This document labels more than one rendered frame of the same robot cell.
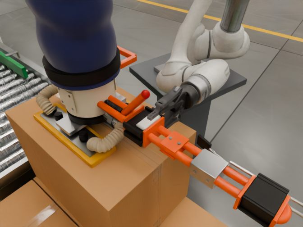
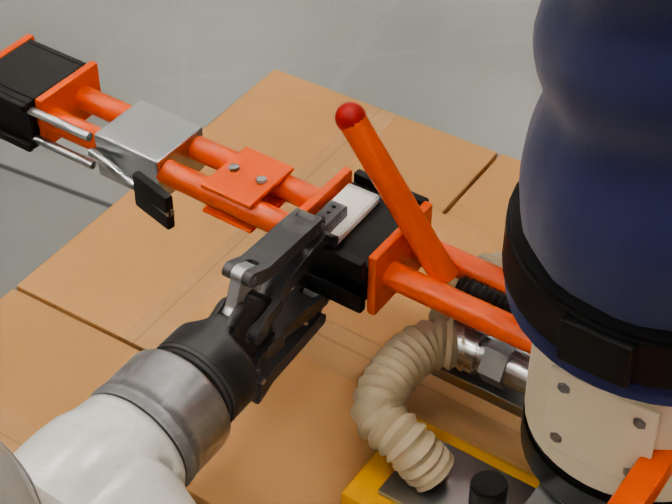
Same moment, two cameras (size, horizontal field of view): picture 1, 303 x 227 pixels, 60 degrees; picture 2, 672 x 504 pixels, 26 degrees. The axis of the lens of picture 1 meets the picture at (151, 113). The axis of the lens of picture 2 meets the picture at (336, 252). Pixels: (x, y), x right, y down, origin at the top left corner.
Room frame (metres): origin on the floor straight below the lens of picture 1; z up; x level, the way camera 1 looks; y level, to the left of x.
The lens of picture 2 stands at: (1.39, -0.11, 1.84)
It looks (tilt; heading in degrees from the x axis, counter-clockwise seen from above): 42 degrees down; 172
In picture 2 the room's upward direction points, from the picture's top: straight up
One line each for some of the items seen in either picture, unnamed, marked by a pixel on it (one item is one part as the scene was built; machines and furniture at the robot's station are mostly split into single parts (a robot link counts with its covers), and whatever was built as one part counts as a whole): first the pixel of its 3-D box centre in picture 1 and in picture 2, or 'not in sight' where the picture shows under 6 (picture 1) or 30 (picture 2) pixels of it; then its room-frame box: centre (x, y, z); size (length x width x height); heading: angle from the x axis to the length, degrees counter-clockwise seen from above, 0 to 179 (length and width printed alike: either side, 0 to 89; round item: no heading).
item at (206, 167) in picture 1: (208, 168); (150, 150); (0.39, -0.14, 1.08); 0.07 x 0.07 x 0.04; 48
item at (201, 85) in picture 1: (194, 90); (162, 417); (0.70, -0.14, 1.08); 0.09 x 0.06 x 0.09; 49
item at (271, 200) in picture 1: (260, 202); (37, 89); (0.30, -0.23, 1.08); 0.08 x 0.07 x 0.05; 48
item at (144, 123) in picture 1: (148, 120); (340, 215); (0.53, 0.01, 1.10); 0.07 x 0.03 x 0.01; 139
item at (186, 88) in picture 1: (181, 100); (224, 353); (0.65, -0.09, 1.08); 0.09 x 0.07 x 0.08; 139
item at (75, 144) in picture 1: (71, 128); not in sight; (0.63, 0.27, 0.98); 0.34 x 0.10 x 0.05; 48
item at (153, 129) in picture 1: (143, 125); (359, 239); (0.54, 0.02, 1.08); 0.10 x 0.08 x 0.06; 138
